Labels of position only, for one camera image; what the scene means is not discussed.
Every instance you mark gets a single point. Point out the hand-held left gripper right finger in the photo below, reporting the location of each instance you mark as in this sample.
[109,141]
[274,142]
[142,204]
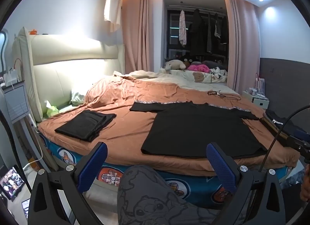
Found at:
[220,164]

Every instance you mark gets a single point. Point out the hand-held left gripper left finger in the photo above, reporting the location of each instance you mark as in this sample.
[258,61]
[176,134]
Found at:
[93,167]

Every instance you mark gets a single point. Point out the black shirt with floral trim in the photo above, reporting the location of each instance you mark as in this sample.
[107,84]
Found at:
[198,130]

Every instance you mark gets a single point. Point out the person's right forearm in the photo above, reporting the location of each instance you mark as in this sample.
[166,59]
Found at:
[305,183]

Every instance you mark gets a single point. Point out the stack of dark folded clothes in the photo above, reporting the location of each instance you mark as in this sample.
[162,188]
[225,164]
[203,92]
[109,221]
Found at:
[273,122]

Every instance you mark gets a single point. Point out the folded black clothes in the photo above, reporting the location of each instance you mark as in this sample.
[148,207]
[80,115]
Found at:
[84,124]

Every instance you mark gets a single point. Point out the dark hanging clothes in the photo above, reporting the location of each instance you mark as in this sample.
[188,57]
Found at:
[205,31]

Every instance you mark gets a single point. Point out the blue printed mattress cover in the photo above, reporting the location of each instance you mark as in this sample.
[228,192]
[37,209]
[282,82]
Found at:
[201,186]

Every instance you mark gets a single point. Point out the brown blanket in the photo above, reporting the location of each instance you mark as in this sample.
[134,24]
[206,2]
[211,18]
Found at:
[130,128]

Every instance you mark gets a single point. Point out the light green bed sheet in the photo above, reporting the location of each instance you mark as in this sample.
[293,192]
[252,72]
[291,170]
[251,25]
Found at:
[67,107]

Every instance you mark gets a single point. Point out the white nightstand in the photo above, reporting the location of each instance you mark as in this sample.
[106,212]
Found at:
[256,99]

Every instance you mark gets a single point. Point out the green tissue pack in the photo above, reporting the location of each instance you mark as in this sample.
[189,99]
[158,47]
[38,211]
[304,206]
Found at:
[52,111]

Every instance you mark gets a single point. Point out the person's leg in grey pants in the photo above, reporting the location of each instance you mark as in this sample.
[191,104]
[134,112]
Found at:
[155,198]

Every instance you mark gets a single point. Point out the white pillow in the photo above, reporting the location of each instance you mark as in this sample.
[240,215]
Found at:
[77,95]

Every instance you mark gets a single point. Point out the tablet with lit screen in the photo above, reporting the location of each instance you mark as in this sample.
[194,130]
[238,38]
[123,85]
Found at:
[12,182]

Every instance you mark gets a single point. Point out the bear printed quilt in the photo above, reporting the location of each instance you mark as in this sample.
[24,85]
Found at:
[201,76]

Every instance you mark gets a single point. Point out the pink cloth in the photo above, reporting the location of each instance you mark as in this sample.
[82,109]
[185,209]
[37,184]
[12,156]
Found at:
[198,68]

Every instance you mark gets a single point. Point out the grey bedside shelf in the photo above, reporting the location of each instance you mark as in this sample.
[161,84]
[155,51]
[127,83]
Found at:
[14,101]

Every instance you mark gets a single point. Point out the dark plush toy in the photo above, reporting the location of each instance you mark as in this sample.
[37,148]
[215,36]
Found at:
[187,60]

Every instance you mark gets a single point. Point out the white plush toy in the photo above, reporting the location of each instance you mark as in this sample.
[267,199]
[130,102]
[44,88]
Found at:
[174,64]

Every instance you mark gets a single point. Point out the cream padded headboard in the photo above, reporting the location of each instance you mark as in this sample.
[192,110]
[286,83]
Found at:
[60,55]

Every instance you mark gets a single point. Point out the white chargers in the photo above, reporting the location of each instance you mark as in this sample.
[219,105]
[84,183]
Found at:
[11,76]

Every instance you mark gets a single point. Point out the floral hanging garment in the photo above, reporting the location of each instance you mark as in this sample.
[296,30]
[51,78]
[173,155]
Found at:
[182,29]

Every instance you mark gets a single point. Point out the small orange item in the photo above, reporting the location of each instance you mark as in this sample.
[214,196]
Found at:
[32,31]

